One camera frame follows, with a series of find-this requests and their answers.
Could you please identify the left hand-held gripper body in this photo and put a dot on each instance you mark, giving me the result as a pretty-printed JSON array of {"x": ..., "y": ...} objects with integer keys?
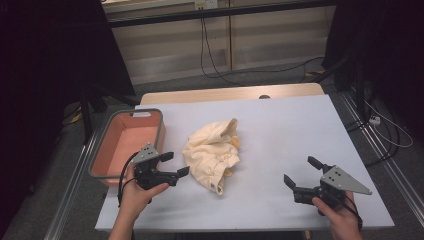
[{"x": 150, "y": 173}]

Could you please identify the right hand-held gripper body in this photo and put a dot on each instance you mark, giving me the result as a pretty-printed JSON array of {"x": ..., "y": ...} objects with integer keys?
[{"x": 336, "y": 181}]

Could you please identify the cream knitted garment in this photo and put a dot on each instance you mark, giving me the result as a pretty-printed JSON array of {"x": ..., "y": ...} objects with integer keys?
[{"x": 210, "y": 153}]

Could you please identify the pink basket with grey rim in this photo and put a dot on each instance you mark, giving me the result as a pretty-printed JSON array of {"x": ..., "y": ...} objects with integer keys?
[{"x": 126, "y": 140}]

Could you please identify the person's left hand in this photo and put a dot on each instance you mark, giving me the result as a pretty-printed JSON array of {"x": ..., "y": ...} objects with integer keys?
[{"x": 136, "y": 196}]

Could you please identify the person's right hand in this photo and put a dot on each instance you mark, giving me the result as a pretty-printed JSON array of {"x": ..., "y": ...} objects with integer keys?
[{"x": 340, "y": 216}]

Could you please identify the white table cover sheet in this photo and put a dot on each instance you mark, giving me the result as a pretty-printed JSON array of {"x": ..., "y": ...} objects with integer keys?
[{"x": 283, "y": 140}]

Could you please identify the white power strip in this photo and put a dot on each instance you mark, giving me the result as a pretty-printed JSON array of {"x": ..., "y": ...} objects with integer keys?
[{"x": 374, "y": 120}]

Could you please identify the wooden table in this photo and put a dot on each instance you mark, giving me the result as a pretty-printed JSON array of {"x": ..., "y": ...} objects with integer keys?
[{"x": 216, "y": 94}]

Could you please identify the black tripod stand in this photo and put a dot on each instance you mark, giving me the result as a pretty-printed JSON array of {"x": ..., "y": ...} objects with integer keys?
[
  {"x": 87, "y": 110},
  {"x": 359, "y": 83}
]

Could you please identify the black curtain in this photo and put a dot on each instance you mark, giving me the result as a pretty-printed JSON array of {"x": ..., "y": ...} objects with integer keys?
[
  {"x": 383, "y": 43},
  {"x": 50, "y": 66}
]

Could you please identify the aluminium floor rail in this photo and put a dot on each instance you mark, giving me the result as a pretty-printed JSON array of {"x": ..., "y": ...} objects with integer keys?
[
  {"x": 380, "y": 146},
  {"x": 66, "y": 196}
]

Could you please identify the long wall desk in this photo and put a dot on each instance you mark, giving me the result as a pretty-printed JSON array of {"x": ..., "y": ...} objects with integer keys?
[{"x": 213, "y": 14}]

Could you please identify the white wall socket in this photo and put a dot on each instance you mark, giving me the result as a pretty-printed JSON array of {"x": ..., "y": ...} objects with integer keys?
[{"x": 206, "y": 4}]

